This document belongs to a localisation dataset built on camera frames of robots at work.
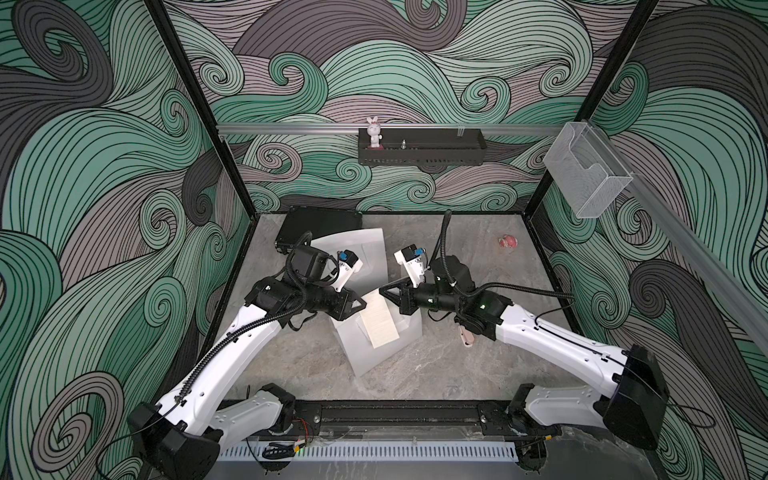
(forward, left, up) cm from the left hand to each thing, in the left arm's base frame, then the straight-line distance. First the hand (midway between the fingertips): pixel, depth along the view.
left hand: (361, 300), depth 70 cm
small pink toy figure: (+35, -52, -20) cm, 66 cm away
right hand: (+1, -4, +1) cm, 4 cm away
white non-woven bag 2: (-7, +2, -6) cm, 10 cm away
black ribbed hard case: (+43, +20, -18) cm, 51 cm away
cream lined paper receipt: (-3, -4, -4) cm, 6 cm away
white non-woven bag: (+19, -1, -3) cm, 19 cm away
